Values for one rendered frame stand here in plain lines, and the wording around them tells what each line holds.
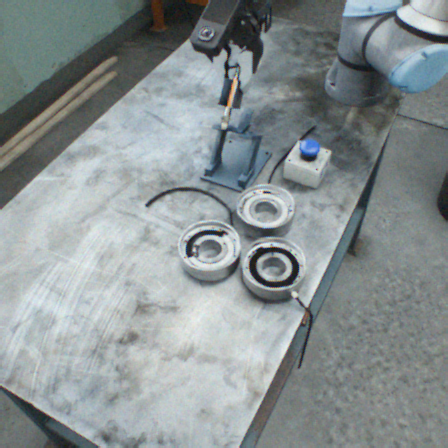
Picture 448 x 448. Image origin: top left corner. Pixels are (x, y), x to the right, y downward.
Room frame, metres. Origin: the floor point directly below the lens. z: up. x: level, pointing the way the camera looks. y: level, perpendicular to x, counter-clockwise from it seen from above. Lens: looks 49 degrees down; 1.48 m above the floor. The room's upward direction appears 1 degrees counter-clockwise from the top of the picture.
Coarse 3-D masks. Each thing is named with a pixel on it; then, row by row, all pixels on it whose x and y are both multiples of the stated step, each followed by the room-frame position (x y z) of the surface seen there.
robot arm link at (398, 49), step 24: (432, 0) 0.85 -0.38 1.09; (384, 24) 0.91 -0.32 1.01; (408, 24) 0.84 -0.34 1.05; (432, 24) 0.83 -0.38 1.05; (384, 48) 0.86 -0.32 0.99; (408, 48) 0.82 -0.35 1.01; (432, 48) 0.80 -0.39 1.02; (384, 72) 0.84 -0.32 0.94; (408, 72) 0.79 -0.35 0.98; (432, 72) 0.81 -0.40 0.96
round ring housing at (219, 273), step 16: (192, 224) 0.54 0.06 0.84; (208, 224) 0.54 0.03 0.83; (224, 224) 0.54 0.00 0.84; (208, 240) 0.51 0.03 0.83; (240, 240) 0.50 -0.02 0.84; (224, 256) 0.48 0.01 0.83; (240, 256) 0.48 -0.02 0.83; (192, 272) 0.45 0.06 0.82; (208, 272) 0.44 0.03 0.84; (224, 272) 0.45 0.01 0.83
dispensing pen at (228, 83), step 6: (240, 66) 0.72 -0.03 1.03; (240, 72) 0.72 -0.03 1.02; (228, 78) 0.71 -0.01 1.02; (234, 78) 0.72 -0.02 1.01; (228, 84) 0.70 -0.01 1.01; (222, 90) 0.70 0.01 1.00; (228, 90) 0.69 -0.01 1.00; (222, 96) 0.69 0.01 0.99; (228, 96) 0.69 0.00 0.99; (222, 102) 0.68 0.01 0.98; (228, 108) 0.69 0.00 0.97; (228, 114) 0.68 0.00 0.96; (222, 120) 0.68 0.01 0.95; (228, 120) 0.68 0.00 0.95; (222, 126) 0.67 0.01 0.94; (222, 132) 0.67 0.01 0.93; (222, 138) 0.66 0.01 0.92
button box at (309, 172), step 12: (288, 156) 0.70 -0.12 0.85; (300, 156) 0.70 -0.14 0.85; (312, 156) 0.70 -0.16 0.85; (324, 156) 0.70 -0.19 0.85; (288, 168) 0.68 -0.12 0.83; (300, 168) 0.67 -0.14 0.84; (312, 168) 0.67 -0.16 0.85; (324, 168) 0.68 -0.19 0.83; (300, 180) 0.67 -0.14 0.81; (312, 180) 0.66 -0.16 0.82
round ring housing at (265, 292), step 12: (264, 240) 0.50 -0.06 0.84; (276, 240) 0.50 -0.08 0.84; (288, 240) 0.50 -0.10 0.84; (276, 252) 0.48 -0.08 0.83; (300, 252) 0.48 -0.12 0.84; (264, 264) 0.47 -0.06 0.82; (276, 264) 0.47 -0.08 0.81; (288, 264) 0.46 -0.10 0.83; (300, 264) 0.46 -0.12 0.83; (264, 276) 0.44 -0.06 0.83; (276, 276) 0.44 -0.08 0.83; (252, 288) 0.42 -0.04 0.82; (264, 288) 0.41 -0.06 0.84; (276, 288) 0.41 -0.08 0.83; (288, 288) 0.41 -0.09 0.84
